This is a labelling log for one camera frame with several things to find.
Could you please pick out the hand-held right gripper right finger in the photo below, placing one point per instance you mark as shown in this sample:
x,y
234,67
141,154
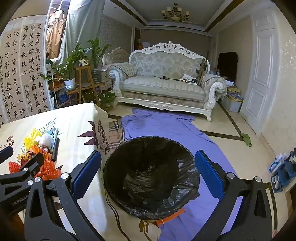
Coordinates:
x,y
209,173

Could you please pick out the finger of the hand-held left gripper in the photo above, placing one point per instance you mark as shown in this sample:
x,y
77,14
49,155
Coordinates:
x,y
6,153
34,161

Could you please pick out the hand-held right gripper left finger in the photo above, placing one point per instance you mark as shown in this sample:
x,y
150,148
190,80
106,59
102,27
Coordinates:
x,y
86,173

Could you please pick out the orange plastic bag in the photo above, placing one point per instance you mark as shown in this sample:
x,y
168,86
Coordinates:
x,y
34,150

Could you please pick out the orange paper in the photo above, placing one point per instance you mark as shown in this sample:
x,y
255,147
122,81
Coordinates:
x,y
49,169

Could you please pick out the white plastic bag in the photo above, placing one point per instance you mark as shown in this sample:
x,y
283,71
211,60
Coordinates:
x,y
45,140

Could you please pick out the black plastic tube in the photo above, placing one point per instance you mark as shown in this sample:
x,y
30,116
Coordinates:
x,y
56,149

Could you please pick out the white blue squeeze tube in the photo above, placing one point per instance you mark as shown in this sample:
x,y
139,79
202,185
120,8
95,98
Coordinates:
x,y
54,133

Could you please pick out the bin with black bag liner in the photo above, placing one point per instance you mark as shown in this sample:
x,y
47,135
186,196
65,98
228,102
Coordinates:
x,y
150,166

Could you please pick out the purple floor cloth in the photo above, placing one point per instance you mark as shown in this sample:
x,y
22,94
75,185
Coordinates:
x,y
185,134

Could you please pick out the beige plaid cloth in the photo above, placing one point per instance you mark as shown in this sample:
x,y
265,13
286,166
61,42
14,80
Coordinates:
x,y
114,134

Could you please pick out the green slipper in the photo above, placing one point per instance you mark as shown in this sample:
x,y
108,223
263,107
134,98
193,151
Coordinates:
x,y
247,139

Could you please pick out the cream floral tablecloth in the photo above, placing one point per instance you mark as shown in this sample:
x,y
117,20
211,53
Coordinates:
x,y
74,120

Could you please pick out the white blue sneaker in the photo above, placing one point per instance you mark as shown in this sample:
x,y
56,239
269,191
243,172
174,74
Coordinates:
x,y
276,163

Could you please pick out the blue crate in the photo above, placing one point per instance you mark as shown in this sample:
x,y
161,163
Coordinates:
x,y
63,98

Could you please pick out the white metal rack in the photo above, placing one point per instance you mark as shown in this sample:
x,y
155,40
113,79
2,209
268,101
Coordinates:
x,y
53,92

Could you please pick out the grey storage box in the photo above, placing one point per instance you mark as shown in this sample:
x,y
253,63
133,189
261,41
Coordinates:
x,y
232,105

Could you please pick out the small leafy floor plant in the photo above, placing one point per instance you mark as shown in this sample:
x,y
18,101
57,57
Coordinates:
x,y
107,98

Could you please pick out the low wooden plant shelf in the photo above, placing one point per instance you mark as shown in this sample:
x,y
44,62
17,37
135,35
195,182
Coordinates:
x,y
76,90

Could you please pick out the stack of blue yellow packets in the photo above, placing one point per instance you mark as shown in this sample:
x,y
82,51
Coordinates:
x,y
234,93

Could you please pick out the leafy plant in white pot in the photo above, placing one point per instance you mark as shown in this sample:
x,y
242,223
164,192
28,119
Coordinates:
x,y
70,83

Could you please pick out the white ornate sofa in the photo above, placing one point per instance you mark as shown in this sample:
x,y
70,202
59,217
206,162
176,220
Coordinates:
x,y
161,90

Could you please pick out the loose papers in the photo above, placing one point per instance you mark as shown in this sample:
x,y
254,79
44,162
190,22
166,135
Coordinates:
x,y
187,78

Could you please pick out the tall plant in dark pot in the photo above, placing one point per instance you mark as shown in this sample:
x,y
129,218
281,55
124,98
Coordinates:
x,y
97,74

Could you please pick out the wooden toy rifle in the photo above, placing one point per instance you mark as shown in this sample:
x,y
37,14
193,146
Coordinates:
x,y
202,69

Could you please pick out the wooden plant stand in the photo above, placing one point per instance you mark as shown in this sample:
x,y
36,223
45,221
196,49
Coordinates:
x,y
83,67

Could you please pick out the thin black rod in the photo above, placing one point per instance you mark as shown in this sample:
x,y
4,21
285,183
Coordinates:
x,y
164,77

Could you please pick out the small white retro radio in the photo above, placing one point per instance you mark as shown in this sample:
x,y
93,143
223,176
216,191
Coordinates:
x,y
83,63

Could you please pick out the dark board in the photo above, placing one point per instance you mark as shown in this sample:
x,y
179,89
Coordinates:
x,y
227,64

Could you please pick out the striped blanket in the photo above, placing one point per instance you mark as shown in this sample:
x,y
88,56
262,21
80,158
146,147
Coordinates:
x,y
128,69

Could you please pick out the white panelled door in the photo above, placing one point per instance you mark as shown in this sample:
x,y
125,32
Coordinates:
x,y
261,69

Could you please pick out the brown curtain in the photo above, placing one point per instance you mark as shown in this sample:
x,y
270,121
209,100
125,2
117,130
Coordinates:
x,y
55,41

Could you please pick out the white ornate armchair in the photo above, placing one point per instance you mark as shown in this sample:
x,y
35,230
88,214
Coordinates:
x,y
115,55

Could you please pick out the grey green curtain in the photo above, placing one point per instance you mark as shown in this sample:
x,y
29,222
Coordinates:
x,y
78,27

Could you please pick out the brass chandelier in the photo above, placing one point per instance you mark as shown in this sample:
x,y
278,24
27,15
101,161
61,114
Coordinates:
x,y
177,16

